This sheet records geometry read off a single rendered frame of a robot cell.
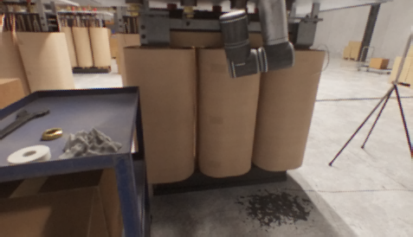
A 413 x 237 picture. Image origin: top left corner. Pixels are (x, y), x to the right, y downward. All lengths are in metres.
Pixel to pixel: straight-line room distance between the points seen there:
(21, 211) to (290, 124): 1.38
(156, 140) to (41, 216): 0.85
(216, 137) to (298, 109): 0.58
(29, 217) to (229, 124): 1.05
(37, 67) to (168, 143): 2.26
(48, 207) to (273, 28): 0.87
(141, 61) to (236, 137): 0.76
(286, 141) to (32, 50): 2.92
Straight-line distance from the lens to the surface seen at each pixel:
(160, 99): 1.22
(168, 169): 1.44
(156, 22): 1.20
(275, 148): 1.57
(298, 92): 1.46
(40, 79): 3.25
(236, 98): 1.28
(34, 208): 0.59
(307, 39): 1.47
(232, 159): 1.47
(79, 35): 6.97
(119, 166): 0.50
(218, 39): 1.33
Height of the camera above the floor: 1.15
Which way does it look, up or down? 20 degrees down
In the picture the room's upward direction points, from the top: 1 degrees clockwise
